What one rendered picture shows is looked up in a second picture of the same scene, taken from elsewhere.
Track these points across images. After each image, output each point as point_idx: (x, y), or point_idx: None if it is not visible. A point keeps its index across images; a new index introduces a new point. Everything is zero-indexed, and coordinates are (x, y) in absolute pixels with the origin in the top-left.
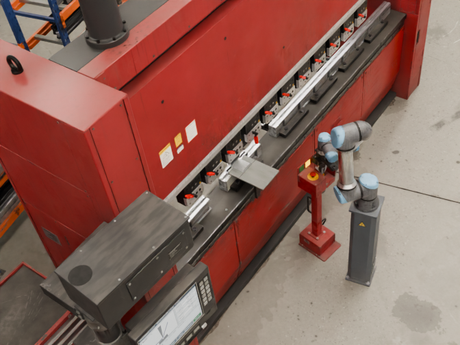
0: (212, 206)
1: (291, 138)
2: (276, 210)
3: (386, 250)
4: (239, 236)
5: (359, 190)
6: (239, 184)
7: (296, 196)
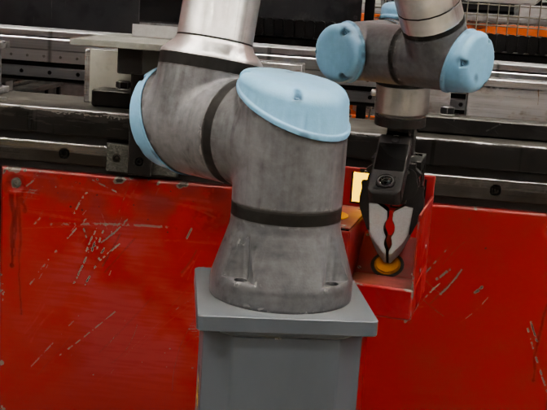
0: (10, 95)
1: (426, 135)
2: None
3: None
4: (17, 272)
5: (210, 98)
6: (117, 90)
7: None
